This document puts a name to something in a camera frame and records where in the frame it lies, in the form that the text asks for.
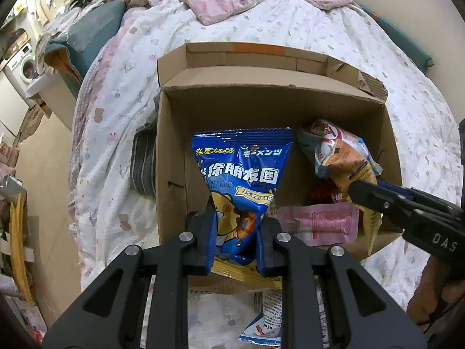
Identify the blue white snack bag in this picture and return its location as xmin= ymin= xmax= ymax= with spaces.
xmin=239 ymin=283 xmax=330 ymax=348

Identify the pink snack packet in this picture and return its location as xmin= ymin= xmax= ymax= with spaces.
xmin=278 ymin=202 xmax=359 ymax=247

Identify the tan brown snack packet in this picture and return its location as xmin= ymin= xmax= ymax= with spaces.
xmin=325 ymin=140 xmax=382 ymax=256

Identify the blue cartoon snack bag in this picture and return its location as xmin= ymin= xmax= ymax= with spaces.
xmin=189 ymin=128 xmax=293 ymax=295

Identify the shrimp flakes snack bag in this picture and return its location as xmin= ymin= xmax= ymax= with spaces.
xmin=296 ymin=119 xmax=383 ymax=178

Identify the red snack bag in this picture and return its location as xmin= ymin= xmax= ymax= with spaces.
xmin=305 ymin=185 xmax=349 ymax=205

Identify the person right hand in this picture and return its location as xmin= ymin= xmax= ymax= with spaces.
xmin=407 ymin=256 xmax=464 ymax=332

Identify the white patterned bed quilt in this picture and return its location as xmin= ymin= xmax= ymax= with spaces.
xmin=69 ymin=0 xmax=463 ymax=287

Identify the wooden drying rack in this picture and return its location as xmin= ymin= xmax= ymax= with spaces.
xmin=0 ymin=173 xmax=36 ymax=303

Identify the grey striped cloth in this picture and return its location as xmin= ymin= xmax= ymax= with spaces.
xmin=130 ymin=94 xmax=160 ymax=197

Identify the teal bolster right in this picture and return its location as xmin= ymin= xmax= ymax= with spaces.
xmin=333 ymin=0 xmax=435 ymax=74

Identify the brown cardboard box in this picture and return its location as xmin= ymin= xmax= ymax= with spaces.
xmin=155 ymin=42 xmax=402 ymax=242

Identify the white washing machine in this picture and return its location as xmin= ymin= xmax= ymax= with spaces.
xmin=3 ymin=41 xmax=35 ymax=100

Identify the teal cushion left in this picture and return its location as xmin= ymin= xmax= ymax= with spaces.
xmin=43 ymin=0 xmax=126 ymax=83

